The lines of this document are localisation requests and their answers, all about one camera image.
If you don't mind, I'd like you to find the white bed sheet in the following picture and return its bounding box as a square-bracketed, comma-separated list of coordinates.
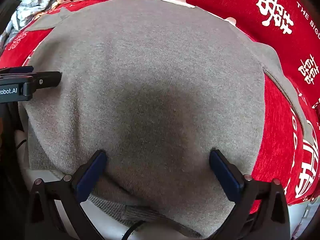
[14, 130, 318, 240]

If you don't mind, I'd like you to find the grey knit sweater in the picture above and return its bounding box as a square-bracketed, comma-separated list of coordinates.
[24, 0, 313, 238]

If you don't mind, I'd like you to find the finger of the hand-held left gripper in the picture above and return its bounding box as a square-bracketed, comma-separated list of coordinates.
[31, 71, 62, 91]
[0, 65, 34, 78]

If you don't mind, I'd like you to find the red printed blanket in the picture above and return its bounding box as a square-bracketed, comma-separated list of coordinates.
[0, 0, 320, 205]

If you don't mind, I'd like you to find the black cable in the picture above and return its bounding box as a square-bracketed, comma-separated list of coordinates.
[120, 219, 146, 240]

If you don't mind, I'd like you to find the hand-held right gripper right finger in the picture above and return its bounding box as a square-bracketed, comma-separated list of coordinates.
[209, 149, 292, 240]

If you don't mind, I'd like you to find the light blue crumpled cloth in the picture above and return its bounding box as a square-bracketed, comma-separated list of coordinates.
[0, 0, 58, 53]

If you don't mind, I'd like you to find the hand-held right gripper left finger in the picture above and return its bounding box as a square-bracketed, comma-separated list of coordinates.
[25, 150, 108, 240]

